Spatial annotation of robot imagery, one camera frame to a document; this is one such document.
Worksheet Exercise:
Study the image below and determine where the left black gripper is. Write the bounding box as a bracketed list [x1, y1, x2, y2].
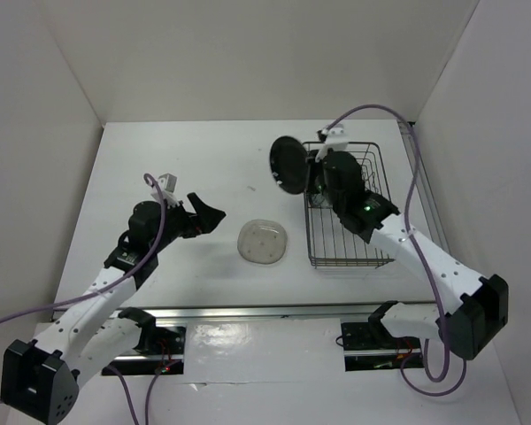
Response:
[150, 192, 225, 252]

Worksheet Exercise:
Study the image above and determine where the black round plate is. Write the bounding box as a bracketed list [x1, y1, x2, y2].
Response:
[269, 135, 308, 195]

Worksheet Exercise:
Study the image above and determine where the blue floral ceramic plate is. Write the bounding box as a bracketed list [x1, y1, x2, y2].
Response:
[307, 176, 331, 209]

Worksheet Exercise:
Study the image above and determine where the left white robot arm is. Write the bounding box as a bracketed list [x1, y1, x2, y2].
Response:
[0, 193, 226, 424]

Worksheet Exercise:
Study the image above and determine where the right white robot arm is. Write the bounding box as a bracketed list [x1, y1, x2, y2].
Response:
[306, 150, 509, 360]

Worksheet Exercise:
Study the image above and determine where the smoky grey glass plate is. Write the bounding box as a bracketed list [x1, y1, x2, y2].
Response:
[237, 219, 289, 265]

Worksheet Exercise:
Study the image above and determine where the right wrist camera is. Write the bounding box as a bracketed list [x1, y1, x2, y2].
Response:
[315, 124, 350, 162]

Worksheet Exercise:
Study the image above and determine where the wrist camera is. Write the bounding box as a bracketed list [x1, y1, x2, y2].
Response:
[150, 174, 180, 209]
[315, 124, 350, 162]

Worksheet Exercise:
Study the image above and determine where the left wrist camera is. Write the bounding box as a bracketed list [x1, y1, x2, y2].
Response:
[150, 174, 180, 209]

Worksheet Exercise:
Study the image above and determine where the metal wire dish rack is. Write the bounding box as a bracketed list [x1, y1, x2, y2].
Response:
[301, 141, 395, 270]

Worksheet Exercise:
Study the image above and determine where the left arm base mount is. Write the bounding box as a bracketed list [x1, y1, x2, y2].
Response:
[110, 326, 187, 376]

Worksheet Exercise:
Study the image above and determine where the aluminium rail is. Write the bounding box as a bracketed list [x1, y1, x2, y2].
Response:
[50, 300, 439, 322]

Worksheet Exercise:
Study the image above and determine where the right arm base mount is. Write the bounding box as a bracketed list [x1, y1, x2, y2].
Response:
[335, 322, 423, 372]

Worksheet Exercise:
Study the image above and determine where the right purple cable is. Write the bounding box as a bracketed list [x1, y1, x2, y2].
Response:
[329, 104, 466, 395]

